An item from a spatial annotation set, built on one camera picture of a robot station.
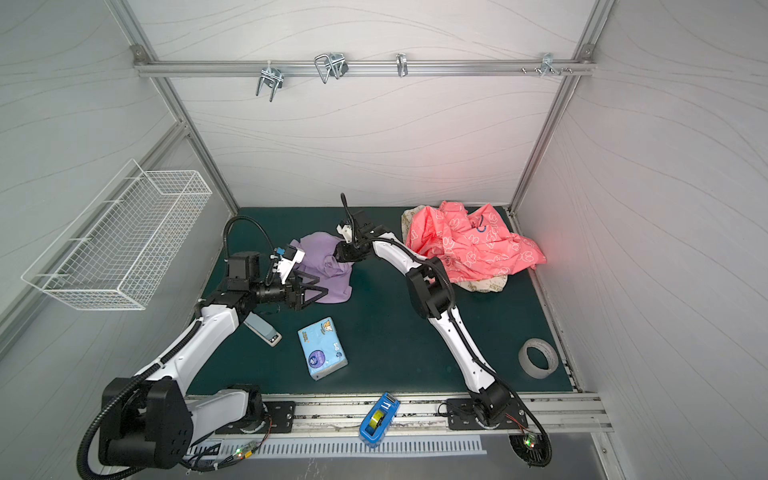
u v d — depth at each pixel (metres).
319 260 0.96
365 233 0.84
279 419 0.74
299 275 0.80
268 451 0.70
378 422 0.69
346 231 0.98
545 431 0.71
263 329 0.84
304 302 0.70
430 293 0.66
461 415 0.73
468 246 0.91
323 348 0.80
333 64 0.76
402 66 0.78
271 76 0.79
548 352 0.82
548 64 0.76
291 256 0.70
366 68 0.78
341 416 0.75
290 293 0.69
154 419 0.39
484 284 0.93
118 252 0.69
